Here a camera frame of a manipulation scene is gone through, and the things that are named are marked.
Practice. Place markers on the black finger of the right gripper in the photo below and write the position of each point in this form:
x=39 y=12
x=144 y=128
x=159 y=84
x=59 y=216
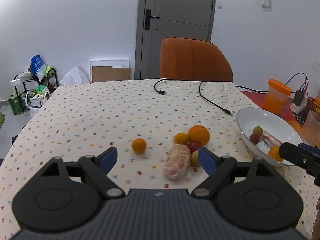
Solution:
x=303 y=156

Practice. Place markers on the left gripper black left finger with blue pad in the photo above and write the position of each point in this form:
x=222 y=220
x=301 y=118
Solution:
x=85 y=178

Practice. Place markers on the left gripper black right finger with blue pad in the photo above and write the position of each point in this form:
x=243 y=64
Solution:
x=222 y=171

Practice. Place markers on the large orange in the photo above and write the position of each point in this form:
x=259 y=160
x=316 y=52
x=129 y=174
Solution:
x=199 y=134

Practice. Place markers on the small orange kumquat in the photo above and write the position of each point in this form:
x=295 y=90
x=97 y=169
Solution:
x=139 y=146

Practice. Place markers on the small tangerine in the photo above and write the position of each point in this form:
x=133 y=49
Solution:
x=181 y=138

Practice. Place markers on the yellow green fruit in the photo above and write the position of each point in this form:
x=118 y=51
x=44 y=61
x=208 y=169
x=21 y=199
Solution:
x=194 y=161

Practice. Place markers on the orange fruit in plate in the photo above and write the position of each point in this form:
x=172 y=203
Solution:
x=274 y=154

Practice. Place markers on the red fruit on table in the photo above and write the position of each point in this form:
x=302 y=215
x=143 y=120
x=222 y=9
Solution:
x=193 y=146

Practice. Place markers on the white round plate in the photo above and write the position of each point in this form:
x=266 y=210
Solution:
x=248 y=118

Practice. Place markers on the red cherry tomato in plate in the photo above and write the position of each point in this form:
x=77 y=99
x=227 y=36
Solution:
x=255 y=139

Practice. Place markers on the brown longan fruit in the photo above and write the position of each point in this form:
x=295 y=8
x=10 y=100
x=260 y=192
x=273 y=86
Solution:
x=258 y=131

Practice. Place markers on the black charger plug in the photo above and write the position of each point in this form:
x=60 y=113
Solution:
x=298 y=98

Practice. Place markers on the orange lidded plastic jar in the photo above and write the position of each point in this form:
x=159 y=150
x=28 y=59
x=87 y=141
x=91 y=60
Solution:
x=276 y=96

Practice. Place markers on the red orange table mat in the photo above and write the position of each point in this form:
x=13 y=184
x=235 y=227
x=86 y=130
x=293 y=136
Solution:
x=286 y=113

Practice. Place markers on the dotted white tablecloth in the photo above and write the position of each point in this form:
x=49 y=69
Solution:
x=89 y=118

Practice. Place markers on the white plastic bag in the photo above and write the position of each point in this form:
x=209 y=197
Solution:
x=75 y=76

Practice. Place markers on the cardboard sheet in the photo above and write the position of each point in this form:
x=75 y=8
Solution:
x=108 y=73

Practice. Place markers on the black metal rack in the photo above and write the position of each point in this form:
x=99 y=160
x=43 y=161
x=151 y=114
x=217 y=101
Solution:
x=30 y=91

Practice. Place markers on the orange leather chair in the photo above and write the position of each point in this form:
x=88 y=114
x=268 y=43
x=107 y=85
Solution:
x=195 y=60

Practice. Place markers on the grey door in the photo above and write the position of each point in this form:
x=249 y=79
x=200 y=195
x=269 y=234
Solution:
x=178 y=18

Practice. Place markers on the orange wire basket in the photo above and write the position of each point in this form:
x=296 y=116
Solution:
x=312 y=106

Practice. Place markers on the white board against wall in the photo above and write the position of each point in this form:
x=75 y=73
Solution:
x=123 y=63

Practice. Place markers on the white light switch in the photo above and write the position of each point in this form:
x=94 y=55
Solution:
x=265 y=3

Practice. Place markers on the black door handle lock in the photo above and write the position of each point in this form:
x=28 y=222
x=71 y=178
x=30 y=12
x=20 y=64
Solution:
x=148 y=17

